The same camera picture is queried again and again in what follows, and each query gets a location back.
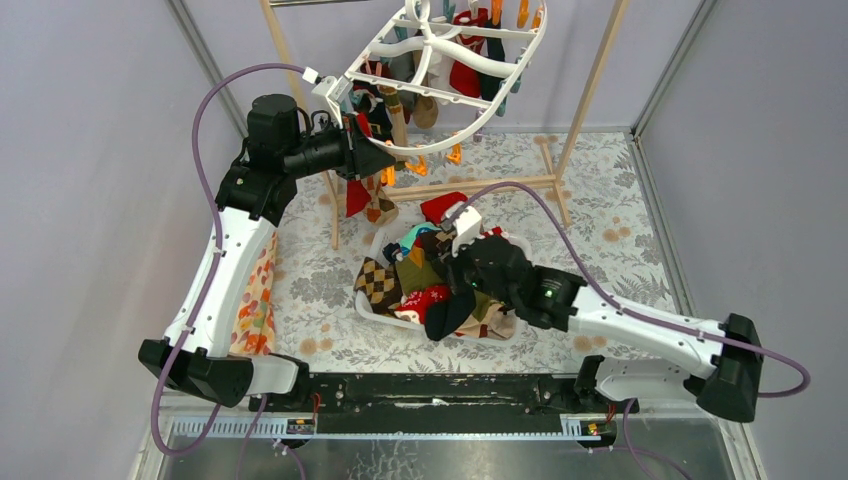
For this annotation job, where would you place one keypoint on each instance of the patchwork brown green sock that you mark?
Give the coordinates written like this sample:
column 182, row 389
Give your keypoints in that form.
column 488, row 320

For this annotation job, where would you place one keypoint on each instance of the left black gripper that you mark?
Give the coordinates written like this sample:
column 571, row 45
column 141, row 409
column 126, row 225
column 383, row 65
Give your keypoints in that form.
column 350, row 150

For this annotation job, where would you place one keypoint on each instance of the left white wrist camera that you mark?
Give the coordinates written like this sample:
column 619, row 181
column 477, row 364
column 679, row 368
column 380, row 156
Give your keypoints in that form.
column 332, row 93

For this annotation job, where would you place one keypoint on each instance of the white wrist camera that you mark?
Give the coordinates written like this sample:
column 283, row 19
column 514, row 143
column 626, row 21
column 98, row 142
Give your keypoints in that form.
column 332, row 93
column 465, row 223

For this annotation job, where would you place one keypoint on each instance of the red sock behind basket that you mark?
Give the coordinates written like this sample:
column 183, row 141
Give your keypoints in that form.
column 434, row 209

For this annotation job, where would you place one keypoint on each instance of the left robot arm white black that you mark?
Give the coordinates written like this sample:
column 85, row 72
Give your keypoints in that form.
column 283, row 145

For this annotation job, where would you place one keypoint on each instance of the dark navy sock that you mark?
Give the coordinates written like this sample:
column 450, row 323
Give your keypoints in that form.
column 445, row 317

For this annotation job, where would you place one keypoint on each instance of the orange leaf patterned cloth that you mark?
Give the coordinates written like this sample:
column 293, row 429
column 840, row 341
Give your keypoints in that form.
column 254, row 332

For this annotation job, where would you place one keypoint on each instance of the red hanging sock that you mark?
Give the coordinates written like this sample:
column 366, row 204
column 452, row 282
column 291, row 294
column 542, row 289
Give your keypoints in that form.
column 357, row 198

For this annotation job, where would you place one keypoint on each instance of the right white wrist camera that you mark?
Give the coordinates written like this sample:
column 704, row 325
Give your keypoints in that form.
column 465, row 223

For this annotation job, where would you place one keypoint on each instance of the white round clip hanger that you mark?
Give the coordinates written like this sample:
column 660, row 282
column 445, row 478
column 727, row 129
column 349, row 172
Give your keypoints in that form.
column 469, row 58

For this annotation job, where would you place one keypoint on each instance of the brown argyle sock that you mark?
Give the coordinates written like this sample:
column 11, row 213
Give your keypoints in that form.
column 380, row 285

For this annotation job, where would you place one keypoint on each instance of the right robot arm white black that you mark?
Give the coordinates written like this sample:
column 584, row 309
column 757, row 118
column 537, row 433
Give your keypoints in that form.
column 715, row 364

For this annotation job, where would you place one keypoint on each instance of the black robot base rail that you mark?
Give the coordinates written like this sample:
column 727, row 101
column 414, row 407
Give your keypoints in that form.
column 512, row 405

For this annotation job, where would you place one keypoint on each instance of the red snowflake christmas sock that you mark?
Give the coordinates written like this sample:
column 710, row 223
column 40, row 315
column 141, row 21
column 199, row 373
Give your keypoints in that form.
column 413, row 307

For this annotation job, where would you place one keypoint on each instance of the floral grey table mat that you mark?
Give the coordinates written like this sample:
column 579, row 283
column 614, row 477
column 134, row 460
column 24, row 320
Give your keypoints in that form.
column 319, row 256

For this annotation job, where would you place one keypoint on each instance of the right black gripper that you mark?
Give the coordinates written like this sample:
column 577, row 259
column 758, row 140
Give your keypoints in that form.
column 454, row 262

